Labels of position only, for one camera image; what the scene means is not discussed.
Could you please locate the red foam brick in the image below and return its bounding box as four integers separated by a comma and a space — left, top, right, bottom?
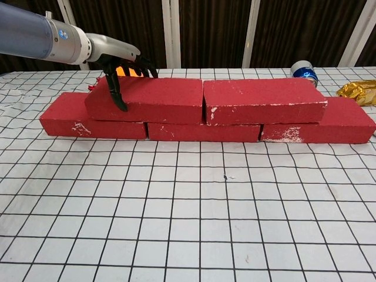
259, 96, 376, 145
147, 122, 262, 143
39, 92, 147, 140
84, 75, 205, 125
203, 78, 328, 126

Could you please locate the blue silver drink can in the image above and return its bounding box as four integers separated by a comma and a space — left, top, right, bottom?
290, 60, 319, 88

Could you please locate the robot left five-finger hand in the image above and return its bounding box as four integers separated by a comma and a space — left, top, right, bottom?
85, 32, 159, 112

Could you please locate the white black grid tablecloth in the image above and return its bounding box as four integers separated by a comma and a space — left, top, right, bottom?
0, 68, 376, 282

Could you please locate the white metal frame post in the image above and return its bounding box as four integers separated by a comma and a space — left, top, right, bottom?
161, 0, 182, 69
337, 0, 376, 68
242, 0, 262, 68
57, 0, 90, 71

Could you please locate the gold foil snack packet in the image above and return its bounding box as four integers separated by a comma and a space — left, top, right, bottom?
335, 79, 376, 107

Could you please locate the yellow rubber chicken toy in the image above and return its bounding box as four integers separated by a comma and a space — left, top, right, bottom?
87, 66, 145, 90

